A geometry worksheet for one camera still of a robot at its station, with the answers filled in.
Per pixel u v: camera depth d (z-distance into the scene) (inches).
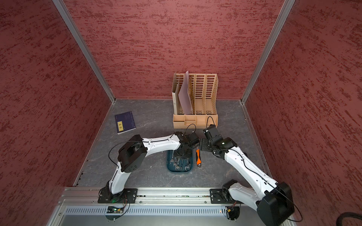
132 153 21.4
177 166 33.0
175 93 33.3
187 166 33.0
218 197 29.0
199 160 34.1
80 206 28.0
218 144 21.8
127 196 29.0
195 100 40.7
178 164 33.5
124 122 41.1
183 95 37.9
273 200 15.0
